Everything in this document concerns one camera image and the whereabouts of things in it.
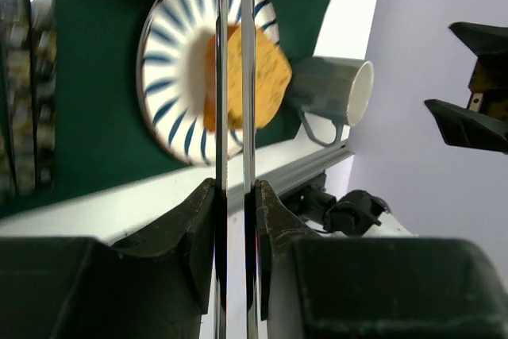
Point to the white blue ceramic mug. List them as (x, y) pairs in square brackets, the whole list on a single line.
[(337, 89)]

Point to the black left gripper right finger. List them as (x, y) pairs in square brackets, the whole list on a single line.
[(329, 287)]

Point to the white blue striped plate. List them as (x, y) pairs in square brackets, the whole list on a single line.
[(170, 77)]

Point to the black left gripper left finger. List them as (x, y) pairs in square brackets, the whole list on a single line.
[(154, 283)]

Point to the knife with patterned handle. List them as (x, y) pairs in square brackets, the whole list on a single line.
[(8, 185)]

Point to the aluminium table edge rail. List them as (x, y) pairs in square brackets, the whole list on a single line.
[(292, 175)]

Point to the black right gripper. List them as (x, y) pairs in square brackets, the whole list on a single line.
[(479, 126)]

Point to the bread slice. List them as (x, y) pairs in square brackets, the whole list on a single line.
[(209, 119), (273, 74)]

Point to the silver metal tongs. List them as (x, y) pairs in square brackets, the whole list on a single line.
[(223, 132)]

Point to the dark green placemat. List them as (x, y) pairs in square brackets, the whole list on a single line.
[(101, 140)]

